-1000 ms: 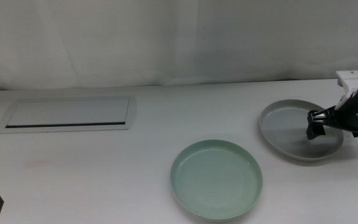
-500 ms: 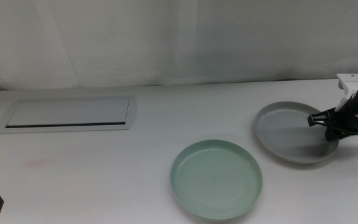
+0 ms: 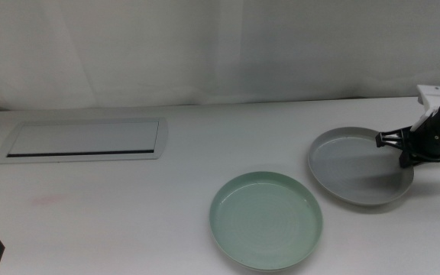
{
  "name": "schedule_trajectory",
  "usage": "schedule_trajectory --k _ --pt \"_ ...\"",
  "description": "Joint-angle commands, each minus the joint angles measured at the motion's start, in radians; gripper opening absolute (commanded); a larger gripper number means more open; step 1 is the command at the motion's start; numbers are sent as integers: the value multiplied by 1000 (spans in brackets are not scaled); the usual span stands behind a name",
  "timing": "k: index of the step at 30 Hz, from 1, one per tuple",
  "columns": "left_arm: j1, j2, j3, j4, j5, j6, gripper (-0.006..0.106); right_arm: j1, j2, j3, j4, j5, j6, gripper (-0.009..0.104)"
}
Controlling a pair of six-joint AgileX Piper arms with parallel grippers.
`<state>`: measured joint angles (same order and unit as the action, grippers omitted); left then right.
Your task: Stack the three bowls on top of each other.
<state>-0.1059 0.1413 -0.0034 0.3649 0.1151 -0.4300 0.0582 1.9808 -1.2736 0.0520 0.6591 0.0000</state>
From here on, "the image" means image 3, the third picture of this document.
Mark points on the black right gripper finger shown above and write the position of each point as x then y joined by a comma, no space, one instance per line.
395,139
407,158

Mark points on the grey shallow bowl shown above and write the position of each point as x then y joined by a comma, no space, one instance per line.
353,172

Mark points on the pale green shallow bowl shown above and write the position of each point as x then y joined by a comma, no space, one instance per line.
266,217

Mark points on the white curtain backdrop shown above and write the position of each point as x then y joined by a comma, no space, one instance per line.
204,49

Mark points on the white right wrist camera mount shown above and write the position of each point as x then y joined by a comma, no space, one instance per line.
430,97

